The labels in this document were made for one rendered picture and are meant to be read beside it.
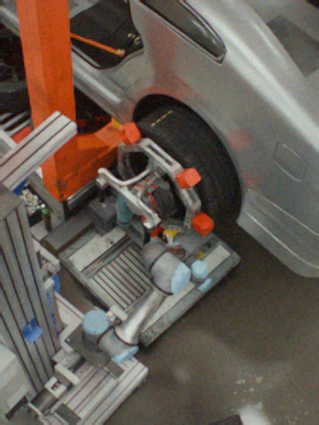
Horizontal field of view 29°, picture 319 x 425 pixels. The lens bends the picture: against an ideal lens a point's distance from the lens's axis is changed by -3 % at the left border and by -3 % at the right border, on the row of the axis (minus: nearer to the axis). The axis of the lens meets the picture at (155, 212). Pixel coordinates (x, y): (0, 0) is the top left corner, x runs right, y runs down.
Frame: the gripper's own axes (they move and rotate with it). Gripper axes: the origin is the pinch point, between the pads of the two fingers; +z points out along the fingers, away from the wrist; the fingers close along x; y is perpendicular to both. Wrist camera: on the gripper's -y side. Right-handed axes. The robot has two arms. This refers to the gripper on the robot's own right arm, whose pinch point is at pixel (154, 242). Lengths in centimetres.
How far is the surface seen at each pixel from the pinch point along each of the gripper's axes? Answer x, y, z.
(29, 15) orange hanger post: 7, 108, 71
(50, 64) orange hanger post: 3, 80, 65
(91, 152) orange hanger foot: -19, -8, 67
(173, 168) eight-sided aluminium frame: -22.8, 29.0, 11.5
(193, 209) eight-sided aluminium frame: -20.8, 13.6, -5.2
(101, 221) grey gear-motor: -8, -47, 48
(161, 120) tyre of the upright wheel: -39, 31, 35
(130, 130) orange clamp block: -25, 28, 43
